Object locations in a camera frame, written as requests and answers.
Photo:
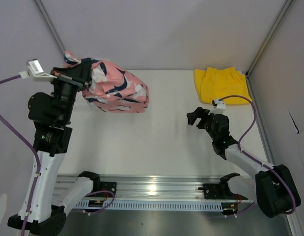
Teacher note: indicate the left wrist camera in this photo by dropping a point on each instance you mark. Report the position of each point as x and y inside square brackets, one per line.
[35, 72]

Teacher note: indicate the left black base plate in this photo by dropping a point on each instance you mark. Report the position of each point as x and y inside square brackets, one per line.
[107, 186]

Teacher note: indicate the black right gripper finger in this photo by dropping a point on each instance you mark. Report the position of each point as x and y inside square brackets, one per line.
[198, 113]
[205, 123]

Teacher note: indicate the aluminium mounting rail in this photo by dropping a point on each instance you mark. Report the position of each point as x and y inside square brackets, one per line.
[157, 188]

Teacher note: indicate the corner frame post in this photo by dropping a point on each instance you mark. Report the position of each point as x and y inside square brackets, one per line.
[49, 26]
[282, 14]

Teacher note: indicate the slotted cable duct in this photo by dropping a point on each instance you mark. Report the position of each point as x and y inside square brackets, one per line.
[151, 205]

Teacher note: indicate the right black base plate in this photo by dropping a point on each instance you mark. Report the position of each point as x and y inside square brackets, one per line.
[217, 191]

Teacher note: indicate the right side table rail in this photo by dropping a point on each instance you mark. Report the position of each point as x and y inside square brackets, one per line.
[260, 124]

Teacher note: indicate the yellow shorts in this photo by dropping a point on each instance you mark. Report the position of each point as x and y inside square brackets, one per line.
[212, 83]

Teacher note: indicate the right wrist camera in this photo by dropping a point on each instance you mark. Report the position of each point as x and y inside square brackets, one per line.
[218, 107]

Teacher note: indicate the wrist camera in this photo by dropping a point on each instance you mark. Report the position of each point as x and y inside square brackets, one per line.
[35, 72]
[218, 107]

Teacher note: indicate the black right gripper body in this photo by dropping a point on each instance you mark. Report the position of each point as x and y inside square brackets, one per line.
[211, 134]

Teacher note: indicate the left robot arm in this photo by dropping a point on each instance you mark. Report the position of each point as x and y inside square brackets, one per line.
[51, 114]

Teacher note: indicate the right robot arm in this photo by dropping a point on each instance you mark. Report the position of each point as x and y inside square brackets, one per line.
[271, 187]

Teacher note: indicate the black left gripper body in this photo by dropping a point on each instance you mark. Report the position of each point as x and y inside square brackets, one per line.
[67, 89]

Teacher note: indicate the pink patterned shorts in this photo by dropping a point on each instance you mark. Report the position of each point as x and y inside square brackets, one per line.
[112, 88]

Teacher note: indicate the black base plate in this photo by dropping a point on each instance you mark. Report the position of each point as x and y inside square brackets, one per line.
[107, 186]
[217, 191]

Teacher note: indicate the right corner frame post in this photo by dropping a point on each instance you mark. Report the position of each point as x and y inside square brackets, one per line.
[282, 14]

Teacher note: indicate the left corner frame post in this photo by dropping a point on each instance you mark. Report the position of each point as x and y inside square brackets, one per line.
[49, 26]

